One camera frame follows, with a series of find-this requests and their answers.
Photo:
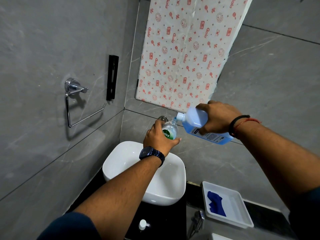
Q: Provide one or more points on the person's right hand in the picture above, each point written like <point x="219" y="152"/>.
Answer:
<point x="220" y="117"/>

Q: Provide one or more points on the person's left hand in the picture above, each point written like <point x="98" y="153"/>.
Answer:
<point x="155" y="139"/>

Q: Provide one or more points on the person's right thumb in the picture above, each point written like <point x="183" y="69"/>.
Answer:
<point x="203" y="129"/>

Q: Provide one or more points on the person's left thumb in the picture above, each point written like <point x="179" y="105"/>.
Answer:
<point x="173" y="141"/>

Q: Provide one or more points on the clear soap dispenser bottle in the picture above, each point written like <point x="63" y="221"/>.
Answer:
<point x="170" y="131"/>

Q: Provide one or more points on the blue liquid refill bottle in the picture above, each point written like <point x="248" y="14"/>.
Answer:
<point x="195" y="121"/>

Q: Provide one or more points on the person's left forearm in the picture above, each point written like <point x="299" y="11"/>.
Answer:
<point x="120" y="194"/>

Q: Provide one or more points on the person's right forearm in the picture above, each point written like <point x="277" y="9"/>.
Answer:
<point x="280" y="159"/>

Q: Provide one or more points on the chrome basin tap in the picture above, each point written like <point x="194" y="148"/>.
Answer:
<point x="163" y="118"/>

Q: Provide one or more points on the dark blue wristwatch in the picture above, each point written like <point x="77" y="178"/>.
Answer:
<point x="150" y="152"/>

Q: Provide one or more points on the black wrist band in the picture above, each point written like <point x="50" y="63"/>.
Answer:
<point x="233" y="124"/>

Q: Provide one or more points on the white ceramic wash basin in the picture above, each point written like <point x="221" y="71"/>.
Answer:
<point x="165" y="182"/>

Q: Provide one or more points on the red wrist thread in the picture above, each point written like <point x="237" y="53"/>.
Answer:
<point x="246" y="120"/>

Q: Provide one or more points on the blue cloth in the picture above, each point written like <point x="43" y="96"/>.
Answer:
<point x="216" y="203"/>

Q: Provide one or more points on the chrome spray faucet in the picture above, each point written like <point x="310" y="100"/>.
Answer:
<point x="198" y="218"/>

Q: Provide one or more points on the white plastic tray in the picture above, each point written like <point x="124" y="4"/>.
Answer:
<point x="235" y="204"/>

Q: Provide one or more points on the red patterned white paper sheet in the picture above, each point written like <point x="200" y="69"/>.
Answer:
<point x="185" y="47"/>

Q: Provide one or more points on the white pump cap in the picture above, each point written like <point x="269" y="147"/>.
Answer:
<point x="142" y="224"/>

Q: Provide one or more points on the white toilet fixture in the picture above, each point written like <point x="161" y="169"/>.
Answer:
<point x="221" y="236"/>

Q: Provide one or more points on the dark blue left sleeve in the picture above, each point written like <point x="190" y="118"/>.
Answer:
<point x="72" y="227"/>

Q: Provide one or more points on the dark blue sleeve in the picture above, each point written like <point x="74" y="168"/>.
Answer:
<point x="307" y="217"/>
<point x="72" y="227"/>

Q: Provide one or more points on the dark blue right sleeve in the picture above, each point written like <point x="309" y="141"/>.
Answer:
<point x="307" y="217"/>

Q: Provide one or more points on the black wall holder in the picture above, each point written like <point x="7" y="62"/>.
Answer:
<point x="112" y="77"/>

